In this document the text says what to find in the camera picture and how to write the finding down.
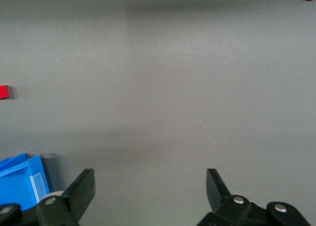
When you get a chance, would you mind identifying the dark grey table mat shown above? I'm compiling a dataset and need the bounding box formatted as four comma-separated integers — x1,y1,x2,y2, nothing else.
0,0,316,226

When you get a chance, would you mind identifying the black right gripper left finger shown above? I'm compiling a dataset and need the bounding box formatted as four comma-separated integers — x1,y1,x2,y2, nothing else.
0,168,96,226

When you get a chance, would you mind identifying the blue plastic storage bin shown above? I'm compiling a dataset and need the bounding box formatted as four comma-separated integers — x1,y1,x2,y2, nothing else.
0,152,51,212

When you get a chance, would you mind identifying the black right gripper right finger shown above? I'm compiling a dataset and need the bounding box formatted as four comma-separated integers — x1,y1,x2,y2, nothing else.
197,168,312,226

